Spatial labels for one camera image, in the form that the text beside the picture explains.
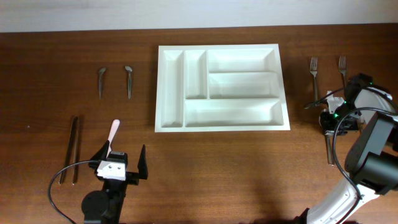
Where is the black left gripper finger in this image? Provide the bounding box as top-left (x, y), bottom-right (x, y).
top-left (91, 140), bottom-right (110, 161)
top-left (137, 144), bottom-right (148, 180)

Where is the silver fork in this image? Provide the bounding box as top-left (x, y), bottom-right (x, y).
top-left (338, 55), bottom-right (346, 87)
top-left (310, 57), bottom-right (318, 101)

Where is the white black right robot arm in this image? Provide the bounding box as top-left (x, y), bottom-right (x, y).
top-left (293, 73), bottom-right (397, 223)

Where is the dark chopstick right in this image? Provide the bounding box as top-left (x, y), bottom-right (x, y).
top-left (72, 116), bottom-right (80, 185)

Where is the dark chopstick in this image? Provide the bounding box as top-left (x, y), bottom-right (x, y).
top-left (63, 116), bottom-right (79, 167)
top-left (72, 116), bottom-right (80, 185)

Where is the dark chopstick left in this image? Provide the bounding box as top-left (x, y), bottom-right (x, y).
top-left (63, 116), bottom-right (79, 167)

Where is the small bent spoon left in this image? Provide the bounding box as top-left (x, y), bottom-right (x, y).
top-left (98, 67), bottom-right (106, 99)

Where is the small bent spoon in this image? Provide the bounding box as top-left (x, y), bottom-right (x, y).
top-left (98, 67), bottom-right (106, 99)
top-left (124, 65), bottom-right (132, 99)

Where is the small bent spoon right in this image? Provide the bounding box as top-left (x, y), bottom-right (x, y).
top-left (124, 65), bottom-right (132, 99)

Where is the white plastic cutlery tray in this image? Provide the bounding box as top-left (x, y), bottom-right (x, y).
top-left (155, 44), bottom-right (290, 133)

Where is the pink handled utensil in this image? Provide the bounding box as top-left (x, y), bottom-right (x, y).
top-left (106, 119), bottom-right (120, 156)

